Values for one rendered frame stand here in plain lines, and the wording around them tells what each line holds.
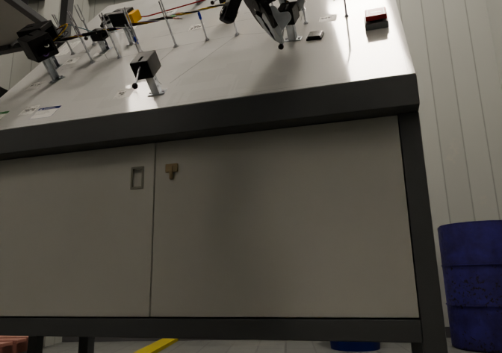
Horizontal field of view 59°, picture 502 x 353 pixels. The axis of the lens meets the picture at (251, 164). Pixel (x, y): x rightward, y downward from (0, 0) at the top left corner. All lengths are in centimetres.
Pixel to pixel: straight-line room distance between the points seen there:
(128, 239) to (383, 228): 56
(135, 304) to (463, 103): 375
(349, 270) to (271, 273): 16
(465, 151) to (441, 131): 26
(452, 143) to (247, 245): 343
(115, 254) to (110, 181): 17
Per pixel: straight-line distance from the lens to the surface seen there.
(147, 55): 111
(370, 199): 92
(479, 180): 423
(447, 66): 450
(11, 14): 194
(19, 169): 130
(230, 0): 106
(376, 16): 118
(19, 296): 124
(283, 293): 93
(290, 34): 121
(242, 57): 119
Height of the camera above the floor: 48
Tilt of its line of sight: 14 degrees up
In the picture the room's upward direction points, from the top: 1 degrees counter-clockwise
